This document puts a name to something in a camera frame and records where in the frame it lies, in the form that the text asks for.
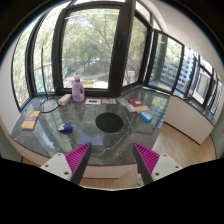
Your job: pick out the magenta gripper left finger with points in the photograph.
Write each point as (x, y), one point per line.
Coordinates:
(70, 166)

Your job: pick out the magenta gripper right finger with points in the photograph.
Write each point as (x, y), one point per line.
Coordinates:
(153, 166)

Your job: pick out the blue white computer mouse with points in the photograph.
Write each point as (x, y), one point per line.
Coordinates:
(65, 128)

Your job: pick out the round black mouse pad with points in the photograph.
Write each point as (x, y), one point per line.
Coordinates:
(109, 122)

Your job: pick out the blue white small box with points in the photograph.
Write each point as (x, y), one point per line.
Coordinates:
(146, 116)

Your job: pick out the tan flat book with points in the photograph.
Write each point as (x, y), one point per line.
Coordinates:
(140, 109)

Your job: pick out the red book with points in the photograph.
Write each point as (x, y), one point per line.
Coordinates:
(136, 102)

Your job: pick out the white card with dark print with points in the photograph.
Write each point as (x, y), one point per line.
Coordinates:
(93, 101)

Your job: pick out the small beige box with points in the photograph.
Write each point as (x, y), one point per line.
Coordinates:
(64, 100)

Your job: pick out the light blue booklet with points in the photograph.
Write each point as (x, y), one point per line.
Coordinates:
(125, 103)

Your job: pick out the grey patterned flat card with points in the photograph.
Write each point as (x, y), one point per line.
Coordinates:
(108, 101)

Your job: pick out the purple detergent bottle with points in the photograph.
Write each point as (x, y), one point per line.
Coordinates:
(78, 92)

